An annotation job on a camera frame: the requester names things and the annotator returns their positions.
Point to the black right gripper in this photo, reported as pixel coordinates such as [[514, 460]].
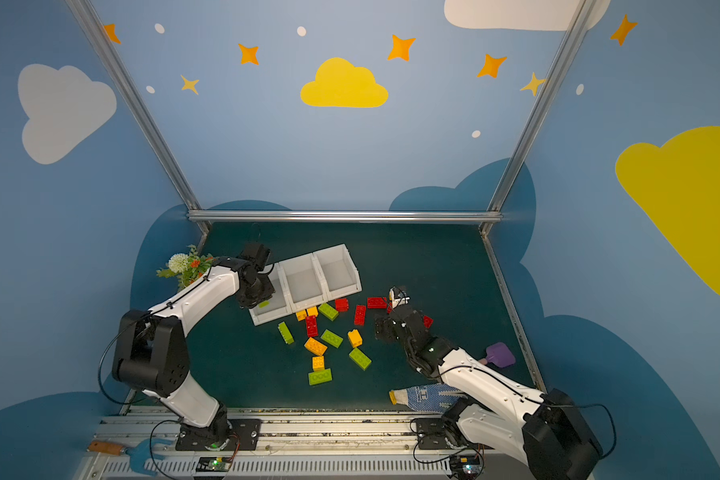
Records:
[[396, 324]]

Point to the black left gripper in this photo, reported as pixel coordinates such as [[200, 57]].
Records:
[[260, 294]]

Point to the green lego brick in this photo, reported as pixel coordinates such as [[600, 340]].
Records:
[[331, 338], [328, 311], [360, 358], [320, 377], [285, 333]]

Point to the small red lego cube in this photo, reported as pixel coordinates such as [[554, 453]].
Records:
[[342, 304]]

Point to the green lego brick front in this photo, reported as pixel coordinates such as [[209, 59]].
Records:
[[320, 377]]

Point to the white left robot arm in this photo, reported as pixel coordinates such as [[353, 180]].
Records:
[[152, 354]]

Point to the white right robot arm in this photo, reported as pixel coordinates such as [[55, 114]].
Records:
[[545, 431]]

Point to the white three-compartment bin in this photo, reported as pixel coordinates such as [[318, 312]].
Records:
[[309, 280]]

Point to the yellow tall lego brick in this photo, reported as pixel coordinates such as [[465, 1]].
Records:
[[355, 338]]

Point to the potted artificial flower plant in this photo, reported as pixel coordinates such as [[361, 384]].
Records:
[[186, 268]]

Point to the orange lego brick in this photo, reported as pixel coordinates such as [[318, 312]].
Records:
[[315, 347]]

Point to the small yellow lego front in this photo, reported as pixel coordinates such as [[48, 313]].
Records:
[[318, 363]]

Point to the purple pink toy shovel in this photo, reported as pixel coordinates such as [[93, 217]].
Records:
[[499, 355]]

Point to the right controller board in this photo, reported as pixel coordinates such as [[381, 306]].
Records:
[[465, 467]]

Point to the controller board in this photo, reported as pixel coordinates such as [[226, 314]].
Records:
[[221, 465], [465, 467]]

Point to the left controller board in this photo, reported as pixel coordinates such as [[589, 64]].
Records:
[[221, 465]]

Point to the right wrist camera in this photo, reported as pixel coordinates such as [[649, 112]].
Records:
[[397, 297]]

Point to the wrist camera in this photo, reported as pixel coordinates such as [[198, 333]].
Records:
[[397, 297], [256, 254]]

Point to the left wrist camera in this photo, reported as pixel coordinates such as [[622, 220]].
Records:
[[256, 254]]

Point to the aluminium back frame rail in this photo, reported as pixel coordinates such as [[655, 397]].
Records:
[[397, 217]]

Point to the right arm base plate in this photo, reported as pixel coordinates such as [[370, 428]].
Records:
[[438, 434]]

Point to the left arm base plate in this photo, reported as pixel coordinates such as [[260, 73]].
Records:
[[221, 435]]

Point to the front aluminium rail bed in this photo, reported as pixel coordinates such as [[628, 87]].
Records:
[[292, 444]]

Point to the aluminium left frame post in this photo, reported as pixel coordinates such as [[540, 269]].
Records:
[[88, 20]]

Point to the aluminium frame post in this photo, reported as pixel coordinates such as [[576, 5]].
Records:
[[559, 68], [88, 20]]

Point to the wooden handled blue tool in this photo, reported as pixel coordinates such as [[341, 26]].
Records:
[[138, 455]]

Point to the aluminium right frame post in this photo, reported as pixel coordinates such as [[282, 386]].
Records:
[[559, 68]]

